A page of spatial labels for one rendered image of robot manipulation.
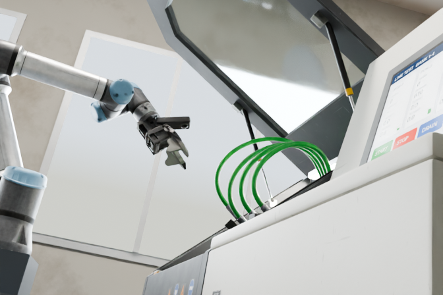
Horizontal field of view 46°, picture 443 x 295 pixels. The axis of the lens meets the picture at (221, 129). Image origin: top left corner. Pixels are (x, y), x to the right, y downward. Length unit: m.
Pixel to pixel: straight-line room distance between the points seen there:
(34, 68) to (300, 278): 1.12
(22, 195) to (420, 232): 1.13
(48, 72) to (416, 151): 1.24
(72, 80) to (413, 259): 1.27
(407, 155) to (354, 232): 0.11
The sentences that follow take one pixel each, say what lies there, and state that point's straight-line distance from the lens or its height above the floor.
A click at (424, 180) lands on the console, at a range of 0.53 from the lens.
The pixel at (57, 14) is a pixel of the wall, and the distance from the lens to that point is 3.83.
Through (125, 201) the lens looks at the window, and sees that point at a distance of 3.25.
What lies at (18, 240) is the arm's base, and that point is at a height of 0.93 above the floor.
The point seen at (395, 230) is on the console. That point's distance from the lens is 0.55.
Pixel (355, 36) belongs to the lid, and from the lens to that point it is 1.50.
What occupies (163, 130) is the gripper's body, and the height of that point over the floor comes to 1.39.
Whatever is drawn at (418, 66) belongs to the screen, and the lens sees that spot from 1.21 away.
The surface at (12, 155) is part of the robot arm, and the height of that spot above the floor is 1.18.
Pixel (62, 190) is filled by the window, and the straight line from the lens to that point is 3.28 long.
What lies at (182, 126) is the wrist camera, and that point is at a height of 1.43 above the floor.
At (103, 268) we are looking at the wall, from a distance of 3.20.
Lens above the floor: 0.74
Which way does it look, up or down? 24 degrees up
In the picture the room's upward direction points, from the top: 10 degrees clockwise
